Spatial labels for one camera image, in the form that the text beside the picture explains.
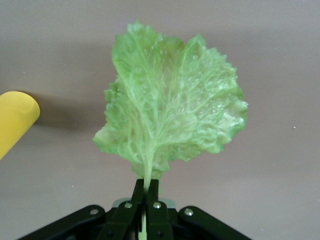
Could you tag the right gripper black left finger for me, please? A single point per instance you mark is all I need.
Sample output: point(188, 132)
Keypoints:
point(122, 222)

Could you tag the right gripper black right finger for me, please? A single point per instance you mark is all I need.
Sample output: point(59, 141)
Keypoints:
point(160, 222)

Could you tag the green lettuce leaf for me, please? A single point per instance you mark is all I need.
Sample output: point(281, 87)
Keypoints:
point(170, 100)

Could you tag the yellow mustard squeeze bottle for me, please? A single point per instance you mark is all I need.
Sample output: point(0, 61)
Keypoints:
point(15, 117)

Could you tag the brown table cloth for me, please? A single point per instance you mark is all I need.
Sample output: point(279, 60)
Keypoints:
point(262, 50)

